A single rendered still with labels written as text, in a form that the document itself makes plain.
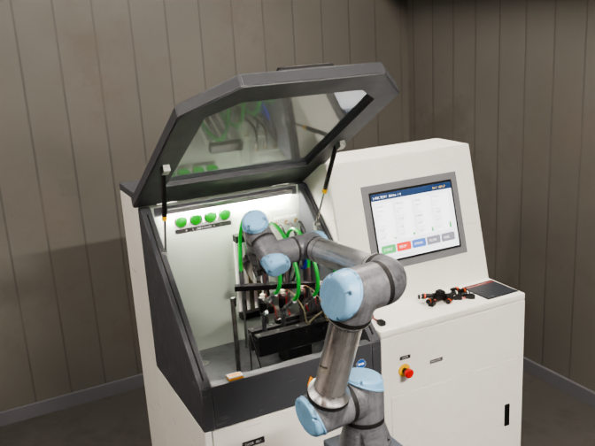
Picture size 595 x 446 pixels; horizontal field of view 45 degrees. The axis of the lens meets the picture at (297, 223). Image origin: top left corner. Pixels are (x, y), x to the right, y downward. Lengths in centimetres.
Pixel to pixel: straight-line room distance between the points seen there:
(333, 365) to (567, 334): 260
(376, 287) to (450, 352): 124
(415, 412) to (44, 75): 254
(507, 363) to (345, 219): 91
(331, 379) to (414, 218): 125
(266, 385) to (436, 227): 102
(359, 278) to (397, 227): 126
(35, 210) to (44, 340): 76
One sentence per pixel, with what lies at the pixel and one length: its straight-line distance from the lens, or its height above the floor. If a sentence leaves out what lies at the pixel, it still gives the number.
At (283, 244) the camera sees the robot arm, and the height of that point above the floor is 148.
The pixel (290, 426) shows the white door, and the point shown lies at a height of 71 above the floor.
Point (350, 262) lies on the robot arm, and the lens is 190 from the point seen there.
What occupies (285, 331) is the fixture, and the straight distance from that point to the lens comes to 273.
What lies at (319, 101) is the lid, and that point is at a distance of 225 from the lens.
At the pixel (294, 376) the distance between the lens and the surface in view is 256.
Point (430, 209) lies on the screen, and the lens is 304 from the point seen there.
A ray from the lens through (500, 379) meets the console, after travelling 315.
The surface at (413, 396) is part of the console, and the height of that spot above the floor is 68.
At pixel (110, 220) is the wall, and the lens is 424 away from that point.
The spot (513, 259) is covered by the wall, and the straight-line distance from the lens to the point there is 445.
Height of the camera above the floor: 209
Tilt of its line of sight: 15 degrees down
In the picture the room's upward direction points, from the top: 3 degrees counter-clockwise
